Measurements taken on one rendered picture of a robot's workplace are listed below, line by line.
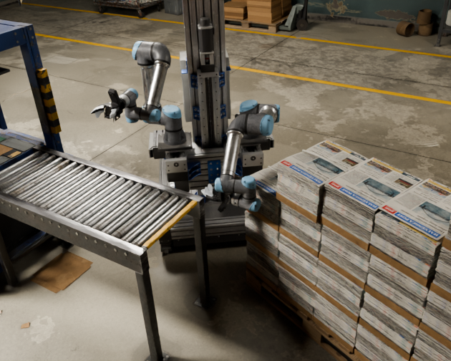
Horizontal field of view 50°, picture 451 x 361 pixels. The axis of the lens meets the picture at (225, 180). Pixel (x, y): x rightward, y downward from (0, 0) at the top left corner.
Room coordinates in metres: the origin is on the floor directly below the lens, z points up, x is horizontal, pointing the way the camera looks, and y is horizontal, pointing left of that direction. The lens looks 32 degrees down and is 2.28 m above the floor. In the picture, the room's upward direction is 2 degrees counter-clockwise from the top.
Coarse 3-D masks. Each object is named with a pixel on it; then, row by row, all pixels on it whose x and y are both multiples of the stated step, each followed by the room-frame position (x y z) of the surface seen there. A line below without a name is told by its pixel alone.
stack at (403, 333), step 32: (256, 192) 2.23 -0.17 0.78; (256, 224) 2.23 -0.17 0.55; (288, 224) 2.03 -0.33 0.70; (320, 224) 1.86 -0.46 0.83; (256, 256) 2.24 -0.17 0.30; (288, 256) 2.01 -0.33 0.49; (352, 256) 1.70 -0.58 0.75; (256, 288) 2.23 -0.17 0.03; (288, 288) 2.01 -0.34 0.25; (320, 288) 1.83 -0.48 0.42; (352, 288) 1.67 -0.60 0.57; (384, 288) 1.54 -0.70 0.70; (416, 288) 1.44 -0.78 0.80; (320, 320) 1.82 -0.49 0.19; (352, 320) 1.65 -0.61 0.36; (384, 320) 1.52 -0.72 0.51; (384, 352) 1.49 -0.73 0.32
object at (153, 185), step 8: (48, 152) 2.77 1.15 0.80; (56, 152) 2.77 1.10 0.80; (72, 160) 2.65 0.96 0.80; (80, 160) 2.64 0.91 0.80; (88, 160) 2.64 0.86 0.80; (96, 168) 2.54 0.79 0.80; (104, 168) 2.53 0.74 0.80; (112, 168) 2.53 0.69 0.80; (120, 176) 2.43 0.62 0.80; (128, 176) 2.43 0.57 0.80; (136, 176) 2.42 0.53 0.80; (144, 184) 2.34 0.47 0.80; (152, 184) 2.33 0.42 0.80; (160, 184) 2.32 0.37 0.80; (168, 192) 2.24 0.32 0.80; (176, 192) 2.24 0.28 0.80; (184, 192) 2.23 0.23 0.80; (192, 200) 2.16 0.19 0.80; (200, 200) 2.15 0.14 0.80; (192, 208) 2.16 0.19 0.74; (200, 208) 2.14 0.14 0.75; (200, 216) 2.14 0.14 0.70
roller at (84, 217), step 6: (120, 186) 2.32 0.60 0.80; (126, 186) 2.33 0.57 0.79; (114, 192) 2.26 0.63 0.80; (120, 192) 2.28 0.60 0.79; (108, 198) 2.21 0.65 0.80; (114, 198) 2.23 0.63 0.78; (96, 204) 2.15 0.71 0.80; (102, 204) 2.16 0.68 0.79; (90, 210) 2.10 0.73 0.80; (96, 210) 2.11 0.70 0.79; (78, 216) 2.05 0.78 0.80; (84, 216) 2.05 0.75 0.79; (90, 216) 2.07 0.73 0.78; (78, 222) 2.00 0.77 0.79
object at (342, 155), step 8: (320, 144) 2.24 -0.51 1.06; (328, 144) 2.24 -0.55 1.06; (336, 144) 2.24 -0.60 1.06; (320, 152) 2.16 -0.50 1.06; (328, 152) 2.16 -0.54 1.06; (336, 152) 2.15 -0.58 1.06; (344, 152) 2.15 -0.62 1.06; (352, 152) 2.15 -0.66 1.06; (336, 160) 2.07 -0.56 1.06; (344, 160) 2.07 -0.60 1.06; (352, 160) 2.06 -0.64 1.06; (360, 160) 2.06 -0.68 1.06; (352, 168) 1.99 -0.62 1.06
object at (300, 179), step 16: (288, 160) 2.08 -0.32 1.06; (304, 160) 2.08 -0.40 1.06; (288, 176) 2.01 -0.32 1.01; (304, 176) 1.93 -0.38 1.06; (320, 176) 1.93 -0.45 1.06; (336, 176) 1.92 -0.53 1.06; (288, 192) 2.02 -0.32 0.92; (304, 192) 1.93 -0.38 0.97; (320, 192) 1.86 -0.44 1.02; (304, 208) 1.92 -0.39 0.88; (320, 208) 1.88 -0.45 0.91
